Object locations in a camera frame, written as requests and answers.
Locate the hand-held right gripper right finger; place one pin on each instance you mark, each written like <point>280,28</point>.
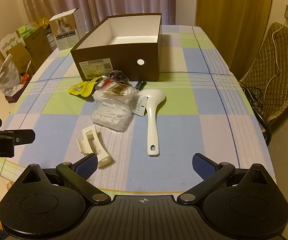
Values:
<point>204,166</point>

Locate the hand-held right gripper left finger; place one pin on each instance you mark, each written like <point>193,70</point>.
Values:
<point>86,167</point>

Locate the white hair claw clip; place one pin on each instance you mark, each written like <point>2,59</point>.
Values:
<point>102,152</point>

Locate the clear bag of floss picks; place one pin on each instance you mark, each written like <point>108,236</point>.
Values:
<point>111,117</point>

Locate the white plastic rice spoon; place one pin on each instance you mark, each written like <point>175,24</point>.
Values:
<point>152,120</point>

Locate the yellow snack packet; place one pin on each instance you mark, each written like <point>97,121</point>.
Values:
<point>82,88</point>

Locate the clear bag of cotton swabs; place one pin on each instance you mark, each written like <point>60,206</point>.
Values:
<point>116,92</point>

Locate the red snack packet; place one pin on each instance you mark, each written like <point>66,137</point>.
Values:
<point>104,81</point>

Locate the purple velvet scrunchie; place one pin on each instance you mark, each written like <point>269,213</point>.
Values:
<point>119,77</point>

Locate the dark green small pack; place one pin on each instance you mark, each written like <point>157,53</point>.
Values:
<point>141,85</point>

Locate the brown cardboard shoe box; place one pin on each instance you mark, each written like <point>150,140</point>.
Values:
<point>124,60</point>

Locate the dark wooden base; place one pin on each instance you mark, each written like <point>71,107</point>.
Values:
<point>15,93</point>

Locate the crumpled clear plastic bag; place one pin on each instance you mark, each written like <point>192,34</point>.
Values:
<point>9,77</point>

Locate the gold brown box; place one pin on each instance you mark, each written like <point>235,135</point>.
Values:
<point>19,57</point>

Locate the plain brown carton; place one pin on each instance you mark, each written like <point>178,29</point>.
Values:
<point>37,45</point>

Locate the green small boxes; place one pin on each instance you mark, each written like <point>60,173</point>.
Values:
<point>27,30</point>

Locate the white product box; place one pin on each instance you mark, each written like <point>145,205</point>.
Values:
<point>66,35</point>

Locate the yellow plastic bag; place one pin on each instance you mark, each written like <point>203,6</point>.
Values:
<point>42,23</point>

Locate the chair with quilted cover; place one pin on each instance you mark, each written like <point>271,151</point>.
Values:
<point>281,62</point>

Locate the wooden door panel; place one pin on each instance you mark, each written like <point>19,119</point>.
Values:
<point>234,25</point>

